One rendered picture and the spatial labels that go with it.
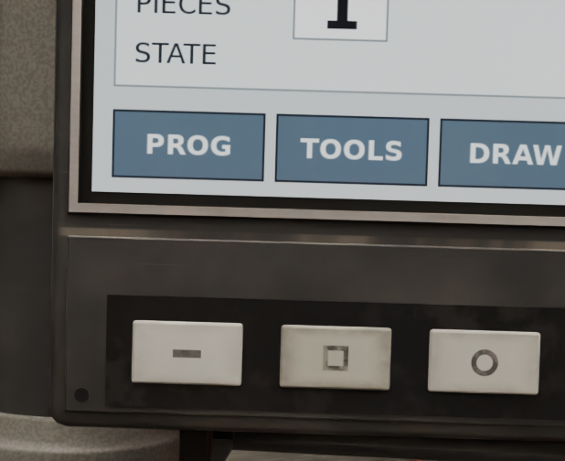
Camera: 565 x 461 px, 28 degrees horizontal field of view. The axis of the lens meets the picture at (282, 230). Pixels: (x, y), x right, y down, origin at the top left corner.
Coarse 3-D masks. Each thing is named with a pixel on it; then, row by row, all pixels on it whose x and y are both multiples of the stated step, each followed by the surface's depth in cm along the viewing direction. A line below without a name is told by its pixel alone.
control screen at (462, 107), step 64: (128, 0) 38; (192, 0) 38; (256, 0) 38; (448, 0) 38; (512, 0) 38; (128, 64) 39; (192, 64) 39; (256, 64) 39; (320, 64) 38; (384, 64) 38; (448, 64) 38; (512, 64) 38; (128, 128) 39; (192, 128) 39; (256, 128) 39; (320, 128) 39; (384, 128) 39; (448, 128) 39; (512, 128) 39; (192, 192) 39; (256, 192) 39; (320, 192) 39; (384, 192) 39; (448, 192) 39; (512, 192) 39
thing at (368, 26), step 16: (304, 0) 38; (320, 0) 38; (336, 0) 38; (352, 0) 38; (368, 0) 38; (384, 0) 38; (304, 16) 38; (320, 16) 38; (336, 16) 38; (352, 16) 38; (368, 16) 38; (384, 16) 38; (304, 32) 38; (320, 32) 38; (336, 32) 38; (352, 32) 38; (368, 32) 38; (384, 32) 38
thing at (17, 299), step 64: (0, 0) 50; (0, 64) 50; (0, 128) 50; (0, 192) 51; (0, 256) 51; (0, 320) 52; (0, 384) 52; (0, 448) 51; (64, 448) 50; (128, 448) 51
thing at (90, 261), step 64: (64, 0) 38; (64, 64) 38; (64, 128) 39; (64, 192) 39; (128, 192) 39; (64, 256) 39; (128, 256) 39; (192, 256) 39; (256, 256) 39; (320, 256) 39; (384, 256) 38; (448, 256) 38; (512, 256) 38; (64, 320) 39; (128, 320) 39; (192, 320) 39; (256, 320) 39; (320, 320) 39; (384, 320) 39; (448, 320) 39; (512, 320) 39; (64, 384) 39; (128, 384) 39; (192, 384) 39; (256, 384) 39; (320, 384) 39; (384, 384) 39; (448, 384) 38; (512, 384) 38
